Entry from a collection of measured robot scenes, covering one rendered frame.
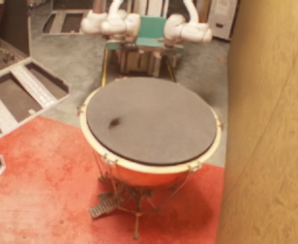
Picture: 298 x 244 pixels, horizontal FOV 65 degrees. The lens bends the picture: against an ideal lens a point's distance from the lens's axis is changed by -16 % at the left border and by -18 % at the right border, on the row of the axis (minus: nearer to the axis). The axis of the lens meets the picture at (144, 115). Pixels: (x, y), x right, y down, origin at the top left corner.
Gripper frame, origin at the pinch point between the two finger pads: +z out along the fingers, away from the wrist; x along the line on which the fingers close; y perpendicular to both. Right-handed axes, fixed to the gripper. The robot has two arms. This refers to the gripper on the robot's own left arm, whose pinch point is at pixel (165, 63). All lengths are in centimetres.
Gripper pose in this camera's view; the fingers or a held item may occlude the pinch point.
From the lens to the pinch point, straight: 211.1
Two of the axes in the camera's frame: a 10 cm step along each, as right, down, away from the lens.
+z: -1.2, 7.8, 6.2
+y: 0.8, 6.3, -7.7
